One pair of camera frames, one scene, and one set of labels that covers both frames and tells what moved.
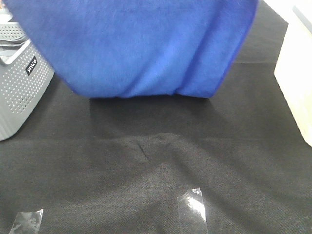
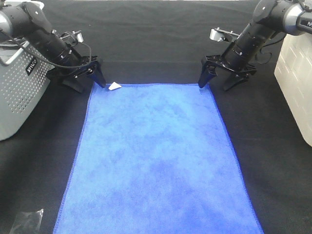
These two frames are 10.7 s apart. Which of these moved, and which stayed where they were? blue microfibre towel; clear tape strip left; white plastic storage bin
Moved: blue microfibre towel
Stayed: clear tape strip left; white plastic storage bin
